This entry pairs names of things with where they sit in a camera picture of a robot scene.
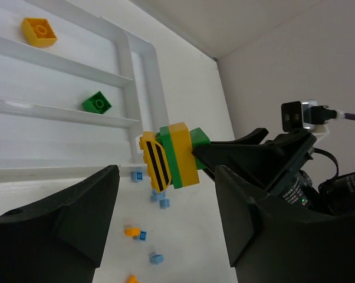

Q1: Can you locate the yellow square lego brick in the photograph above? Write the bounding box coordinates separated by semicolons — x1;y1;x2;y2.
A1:
21;18;57;48

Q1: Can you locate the green square lego brick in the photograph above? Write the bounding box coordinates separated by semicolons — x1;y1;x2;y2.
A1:
81;91;111;114

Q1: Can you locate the white divided sorting tray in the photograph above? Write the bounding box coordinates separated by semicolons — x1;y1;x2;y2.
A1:
0;1;169;177

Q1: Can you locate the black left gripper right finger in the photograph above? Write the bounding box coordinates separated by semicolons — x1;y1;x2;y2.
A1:
215;166;355;282

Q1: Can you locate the light blue lego lower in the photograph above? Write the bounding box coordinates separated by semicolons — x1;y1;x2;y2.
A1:
149;253;164;265

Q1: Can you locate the light blue lego small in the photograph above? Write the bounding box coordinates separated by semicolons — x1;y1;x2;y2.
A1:
159;199;171;209

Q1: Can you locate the blue lego beside orange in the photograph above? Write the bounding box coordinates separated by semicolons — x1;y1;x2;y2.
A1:
138;231;147;242

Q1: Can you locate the orange lego near blue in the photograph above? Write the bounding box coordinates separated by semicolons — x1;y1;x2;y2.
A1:
124;225;141;238

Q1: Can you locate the blue lego top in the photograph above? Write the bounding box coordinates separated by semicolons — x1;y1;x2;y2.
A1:
131;170;143;183

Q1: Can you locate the orange curved lego right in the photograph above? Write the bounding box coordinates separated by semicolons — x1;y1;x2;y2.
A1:
126;274;139;283

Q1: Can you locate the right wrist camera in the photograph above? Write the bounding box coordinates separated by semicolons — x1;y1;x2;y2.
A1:
281;99;330;142

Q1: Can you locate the large yellow green lego stack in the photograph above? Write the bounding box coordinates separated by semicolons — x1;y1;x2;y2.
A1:
139;122;211;193

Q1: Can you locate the light blue lego pair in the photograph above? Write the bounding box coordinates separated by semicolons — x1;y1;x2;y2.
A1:
150;189;166;203

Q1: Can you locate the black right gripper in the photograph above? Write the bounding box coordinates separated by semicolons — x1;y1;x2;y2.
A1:
193;128;355;216

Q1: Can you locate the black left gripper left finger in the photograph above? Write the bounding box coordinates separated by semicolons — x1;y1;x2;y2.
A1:
0;165;120;282

